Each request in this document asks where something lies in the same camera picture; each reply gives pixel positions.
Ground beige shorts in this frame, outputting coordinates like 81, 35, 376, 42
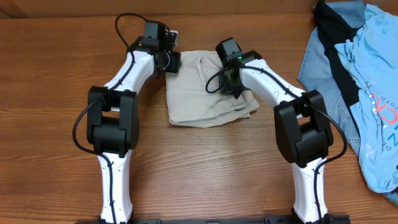
165, 50, 259, 128

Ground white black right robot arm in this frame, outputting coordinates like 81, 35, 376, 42
215, 37, 333, 223

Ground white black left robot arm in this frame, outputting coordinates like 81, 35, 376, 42
86, 20, 181, 223

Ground blue denim jeans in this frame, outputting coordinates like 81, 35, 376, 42
298, 1, 397, 202

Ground black garment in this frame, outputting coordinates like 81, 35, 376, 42
312, 0, 363, 108

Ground light blue t-shirt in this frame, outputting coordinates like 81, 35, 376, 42
335, 4, 397, 193

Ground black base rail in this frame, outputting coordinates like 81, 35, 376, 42
76, 215, 351, 224

